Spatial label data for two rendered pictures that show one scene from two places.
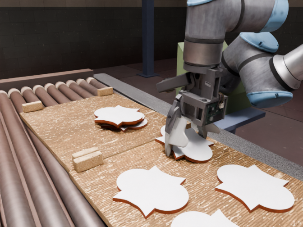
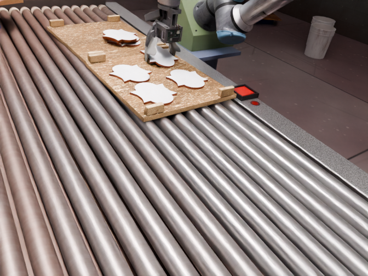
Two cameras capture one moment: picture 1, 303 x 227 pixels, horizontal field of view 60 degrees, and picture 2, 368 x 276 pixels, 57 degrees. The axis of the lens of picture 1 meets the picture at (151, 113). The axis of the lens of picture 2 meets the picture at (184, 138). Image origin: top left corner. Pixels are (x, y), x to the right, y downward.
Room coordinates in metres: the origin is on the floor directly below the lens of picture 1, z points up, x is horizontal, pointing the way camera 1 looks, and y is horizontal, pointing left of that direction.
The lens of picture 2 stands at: (-0.66, -0.17, 1.42)
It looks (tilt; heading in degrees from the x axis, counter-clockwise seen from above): 34 degrees down; 358
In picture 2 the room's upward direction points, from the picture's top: 8 degrees clockwise
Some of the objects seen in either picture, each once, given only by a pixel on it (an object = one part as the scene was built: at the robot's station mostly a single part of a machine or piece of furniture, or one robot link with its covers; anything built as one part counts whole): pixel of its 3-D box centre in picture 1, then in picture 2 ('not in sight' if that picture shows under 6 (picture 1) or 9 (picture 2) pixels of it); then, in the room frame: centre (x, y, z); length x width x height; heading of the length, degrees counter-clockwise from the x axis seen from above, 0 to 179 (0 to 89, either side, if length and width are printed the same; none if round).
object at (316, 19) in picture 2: not in sight; (319, 32); (4.08, -2.00, 0.18); 0.30 x 0.30 x 0.37
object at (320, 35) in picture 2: not in sight; (318, 41); (3.67, -1.87, 0.18); 0.30 x 0.30 x 0.37
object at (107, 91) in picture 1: (105, 91); (113, 18); (0.96, 0.18, 0.95); 0.06 x 0.02 x 0.03; 129
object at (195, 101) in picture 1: (200, 92); (167, 22); (0.52, -0.10, 1.09); 0.09 x 0.08 x 0.12; 38
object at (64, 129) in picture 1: (98, 121); (105, 39); (0.73, 0.16, 0.93); 0.41 x 0.35 x 0.02; 39
